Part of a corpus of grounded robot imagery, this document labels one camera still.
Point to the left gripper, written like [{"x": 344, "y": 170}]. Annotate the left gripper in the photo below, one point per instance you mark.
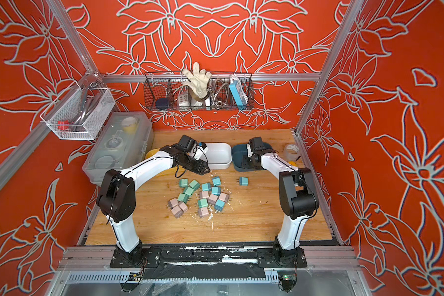
[{"x": 200, "y": 168}]

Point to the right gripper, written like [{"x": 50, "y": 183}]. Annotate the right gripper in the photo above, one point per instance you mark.
[{"x": 245, "y": 160}]

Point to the blue plug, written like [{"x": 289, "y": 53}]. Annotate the blue plug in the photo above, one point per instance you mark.
[
  {"x": 219, "y": 205},
  {"x": 243, "y": 181},
  {"x": 216, "y": 181},
  {"x": 216, "y": 190},
  {"x": 206, "y": 187}
]

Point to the pink plug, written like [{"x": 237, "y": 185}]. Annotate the pink plug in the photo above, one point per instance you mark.
[
  {"x": 183, "y": 206},
  {"x": 173, "y": 203},
  {"x": 212, "y": 199},
  {"x": 177, "y": 211},
  {"x": 205, "y": 195},
  {"x": 224, "y": 197},
  {"x": 203, "y": 212}
]

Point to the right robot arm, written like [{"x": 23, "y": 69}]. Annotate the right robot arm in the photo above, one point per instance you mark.
[{"x": 297, "y": 196}]

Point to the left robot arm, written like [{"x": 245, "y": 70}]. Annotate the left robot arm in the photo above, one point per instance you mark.
[{"x": 117, "y": 195}]

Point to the dark blue storage box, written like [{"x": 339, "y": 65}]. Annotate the dark blue storage box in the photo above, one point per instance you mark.
[{"x": 238, "y": 151}]

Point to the yellow storage box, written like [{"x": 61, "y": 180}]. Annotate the yellow storage box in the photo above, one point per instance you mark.
[{"x": 160, "y": 162}]

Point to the white storage box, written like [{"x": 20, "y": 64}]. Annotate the white storage box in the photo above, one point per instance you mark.
[{"x": 217, "y": 155}]

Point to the light blue box in basket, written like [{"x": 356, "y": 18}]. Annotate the light blue box in basket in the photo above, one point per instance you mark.
[{"x": 238, "y": 93}]

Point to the green plug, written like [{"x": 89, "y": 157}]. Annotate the green plug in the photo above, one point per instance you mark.
[
  {"x": 189, "y": 191},
  {"x": 182, "y": 197},
  {"x": 202, "y": 203},
  {"x": 183, "y": 183},
  {"x": 194, "y": 184}
]

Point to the clear tape roll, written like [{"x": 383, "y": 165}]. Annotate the clear tape roll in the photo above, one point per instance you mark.
[{"x": 292, "y": 152}]

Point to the white power strip in basket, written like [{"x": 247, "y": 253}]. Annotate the white power strip in basket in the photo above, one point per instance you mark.
[{"x": 183, "y": 100}]

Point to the clear plastic lidded container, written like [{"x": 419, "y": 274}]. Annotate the clear plastic lidded container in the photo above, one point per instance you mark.
[{"x": 124, "y": 142}]

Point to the white rubber glove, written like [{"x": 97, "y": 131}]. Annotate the white rubber glove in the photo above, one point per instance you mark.
[{"x": 197, "y": 80}]

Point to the red object in basket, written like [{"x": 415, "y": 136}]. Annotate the red object in basket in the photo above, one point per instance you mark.
[{"x": 63, "y": 125}]

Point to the black wire basket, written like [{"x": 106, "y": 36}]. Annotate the black wire basket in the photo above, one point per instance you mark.
[{"x": 216, "y": 91}]

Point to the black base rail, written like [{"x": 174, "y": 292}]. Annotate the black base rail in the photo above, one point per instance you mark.
[{"x": 209, "y": 262}]

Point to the white wire basket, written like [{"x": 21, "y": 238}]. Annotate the white wire basket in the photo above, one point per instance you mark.
[{"x": 85, "y": 107}]

